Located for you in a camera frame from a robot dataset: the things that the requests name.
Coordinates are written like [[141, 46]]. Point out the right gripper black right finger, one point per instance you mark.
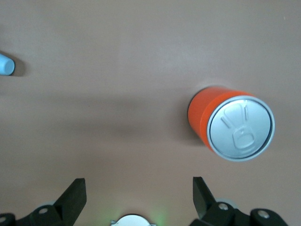
[[204, 204]]

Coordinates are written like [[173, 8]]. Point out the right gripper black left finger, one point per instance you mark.
[[68, 202]]

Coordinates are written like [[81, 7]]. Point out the light blue plastic cup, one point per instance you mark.
[[5, 64]]

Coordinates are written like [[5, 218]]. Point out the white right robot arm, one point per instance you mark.
[[131, 221]]

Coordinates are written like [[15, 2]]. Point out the large orange can silver lid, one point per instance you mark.
[[240, 131]]

